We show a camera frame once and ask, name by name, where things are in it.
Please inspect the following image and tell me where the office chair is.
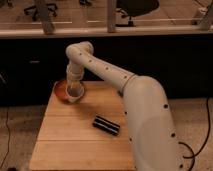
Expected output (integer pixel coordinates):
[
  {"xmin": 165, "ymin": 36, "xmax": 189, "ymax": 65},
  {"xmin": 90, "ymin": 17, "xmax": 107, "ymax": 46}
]
[
  {"xmin": 23, "ymin": 0, "xmax": 58, "ymax": 22},
  {"xmin": 116, "ymin": 0, "xmax": 159, "ymax": 27}
]

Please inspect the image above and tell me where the black striped box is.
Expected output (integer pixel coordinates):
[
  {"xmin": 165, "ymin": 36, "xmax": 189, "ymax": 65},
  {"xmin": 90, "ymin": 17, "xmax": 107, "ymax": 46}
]
[{"xmin": 92, "ymin": 116, "xmax": 120, "ymax": 136}]

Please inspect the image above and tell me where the left office chair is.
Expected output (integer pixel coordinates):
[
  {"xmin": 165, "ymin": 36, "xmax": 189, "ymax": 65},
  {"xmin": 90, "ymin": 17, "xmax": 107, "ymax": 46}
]
[{"xmin": 23, "ymin": 0, "xmax": 58, "ymax": 22}]

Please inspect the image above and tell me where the black floor cable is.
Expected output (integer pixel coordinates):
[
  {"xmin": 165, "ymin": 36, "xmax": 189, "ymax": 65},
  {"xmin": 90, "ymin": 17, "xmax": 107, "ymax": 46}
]
[{"xmin": 178, "ymin": 96, "xmax": 213, "ymax": 171}]

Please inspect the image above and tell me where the black cable left floor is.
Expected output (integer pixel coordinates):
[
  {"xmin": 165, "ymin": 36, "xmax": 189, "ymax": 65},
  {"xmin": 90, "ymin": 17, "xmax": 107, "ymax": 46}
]
[{"xmin": 0, "ymin": 105, "xmax": 12, "ymax": 169}]

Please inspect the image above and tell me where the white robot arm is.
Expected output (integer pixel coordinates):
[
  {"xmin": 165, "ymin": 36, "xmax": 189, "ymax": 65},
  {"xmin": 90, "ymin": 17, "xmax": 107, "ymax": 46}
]
[{"xmin": 66, "ymin": 42, "xmax": 183, "ymax": 171}]

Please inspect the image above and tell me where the right office chair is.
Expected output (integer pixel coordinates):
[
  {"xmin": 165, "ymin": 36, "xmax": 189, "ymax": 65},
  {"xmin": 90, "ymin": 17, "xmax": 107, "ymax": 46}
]
[{"xmin": 116, "ymin": 0, "xmax": 159, "ymax": 27}]

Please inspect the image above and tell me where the orange ceramic bowl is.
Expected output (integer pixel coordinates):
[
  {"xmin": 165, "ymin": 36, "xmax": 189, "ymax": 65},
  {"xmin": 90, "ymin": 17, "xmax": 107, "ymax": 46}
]
[{"xmin": 53, "ymin": 79, "xmax": 69, "ymax": 102}]

